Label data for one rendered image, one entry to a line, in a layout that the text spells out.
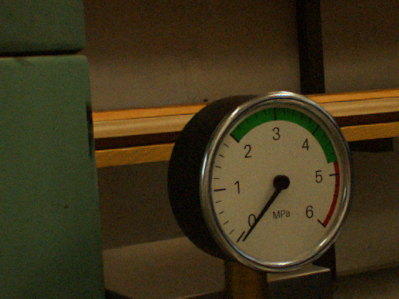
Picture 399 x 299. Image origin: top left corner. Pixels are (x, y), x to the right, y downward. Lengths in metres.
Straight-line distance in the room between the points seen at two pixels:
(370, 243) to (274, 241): 3.08
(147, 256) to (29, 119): 0.11
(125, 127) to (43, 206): 2.08
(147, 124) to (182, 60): 0.61
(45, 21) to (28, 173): 0.06
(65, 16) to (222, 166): 0.09
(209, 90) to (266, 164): 2.74
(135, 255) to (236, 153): 0.13
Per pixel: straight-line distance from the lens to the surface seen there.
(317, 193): 0.34
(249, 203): 0.33
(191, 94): 3.04
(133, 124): 2.44
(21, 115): 0.36
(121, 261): 0.43
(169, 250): 0.44
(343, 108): 2.74
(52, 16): 0.36
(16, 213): 0.36
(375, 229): 3.42
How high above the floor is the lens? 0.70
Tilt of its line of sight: 3 degrees down
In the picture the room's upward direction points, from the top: 4 degrees counter-clockwise
